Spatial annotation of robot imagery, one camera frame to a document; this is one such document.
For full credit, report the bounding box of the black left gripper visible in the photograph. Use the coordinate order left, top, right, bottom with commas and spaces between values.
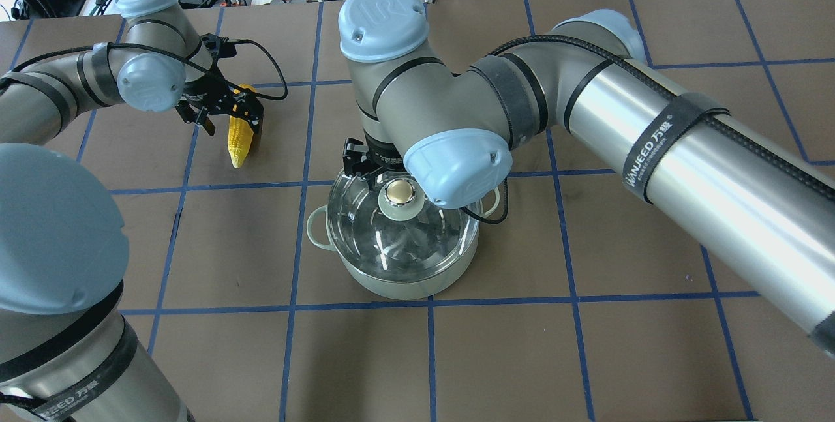
175, 75, 264, 136

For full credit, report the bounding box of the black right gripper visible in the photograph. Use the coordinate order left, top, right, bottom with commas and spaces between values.
343, 138, 406, 189

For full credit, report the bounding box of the yellow corn cob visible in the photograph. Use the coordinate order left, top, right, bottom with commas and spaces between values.
227, 119, 254, 169

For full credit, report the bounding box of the glass pot lid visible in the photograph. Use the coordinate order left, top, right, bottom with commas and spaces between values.
326, 172, 478, 282

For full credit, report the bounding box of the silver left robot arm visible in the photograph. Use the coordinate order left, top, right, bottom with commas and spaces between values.
2, 0, 264, 421

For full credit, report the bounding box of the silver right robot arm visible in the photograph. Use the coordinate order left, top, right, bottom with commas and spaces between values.
338, 0, 834, 354

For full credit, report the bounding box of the pale green electric pot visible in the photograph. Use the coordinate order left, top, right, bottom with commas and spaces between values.
305, 172, 500, 301

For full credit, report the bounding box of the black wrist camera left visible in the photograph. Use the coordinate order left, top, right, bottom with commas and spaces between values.
200, 33, 237, 65

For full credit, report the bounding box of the black camera cable left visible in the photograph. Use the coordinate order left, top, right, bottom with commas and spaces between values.
0, 38, 288, 102

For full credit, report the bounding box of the black camera cable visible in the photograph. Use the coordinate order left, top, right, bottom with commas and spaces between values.
486, 36, 835, 201
0, 38, 288, 102

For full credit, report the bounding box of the black camera cable right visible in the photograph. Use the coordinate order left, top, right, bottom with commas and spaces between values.
486, 36, 835, 201

